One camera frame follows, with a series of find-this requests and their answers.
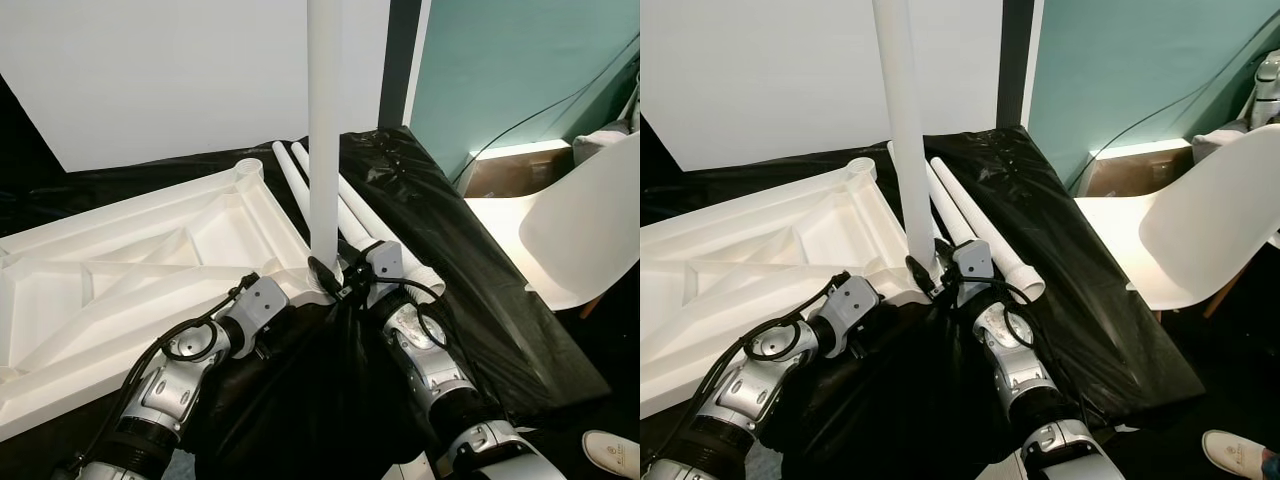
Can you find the white plastic shell chair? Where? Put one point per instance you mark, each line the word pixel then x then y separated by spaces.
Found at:
pixel 580 240
pixel 1200 240

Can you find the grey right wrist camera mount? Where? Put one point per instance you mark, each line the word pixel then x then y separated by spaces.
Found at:
pixel 973 262
pixel 385 260

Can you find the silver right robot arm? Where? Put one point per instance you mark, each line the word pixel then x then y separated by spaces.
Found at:
pixel 1015 350
pixel 430 350

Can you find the light grey cushion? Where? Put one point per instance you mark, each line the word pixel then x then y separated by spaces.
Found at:
pixel 600 145
pixel 1220 145

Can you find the brown cardboard box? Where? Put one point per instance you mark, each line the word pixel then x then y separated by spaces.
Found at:
pixel 515 175

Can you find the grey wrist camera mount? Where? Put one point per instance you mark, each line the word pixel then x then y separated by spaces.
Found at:
pixel 262 305
pixel 385 260
pixel 852 303
pixel 973 262

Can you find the black plastic sheet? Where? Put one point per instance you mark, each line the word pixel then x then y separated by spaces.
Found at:
pixel 1110 330
pixel 500 330

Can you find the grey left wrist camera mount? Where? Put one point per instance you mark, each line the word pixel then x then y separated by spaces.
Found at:
pixel 852 303
pixel 262 305

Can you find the white shoe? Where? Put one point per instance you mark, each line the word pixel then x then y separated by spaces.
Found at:
pixel 1232 455
pixel 610 455

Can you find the dark grey post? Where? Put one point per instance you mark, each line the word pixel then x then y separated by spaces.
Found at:
pixel 1015 60
pixel 400 60

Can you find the large white board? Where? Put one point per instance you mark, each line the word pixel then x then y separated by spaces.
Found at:
pixel 760 70
pixel 150 70

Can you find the white plastic children table top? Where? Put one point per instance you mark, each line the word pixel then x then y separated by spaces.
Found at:
pixel 120 290
pixel 760 280

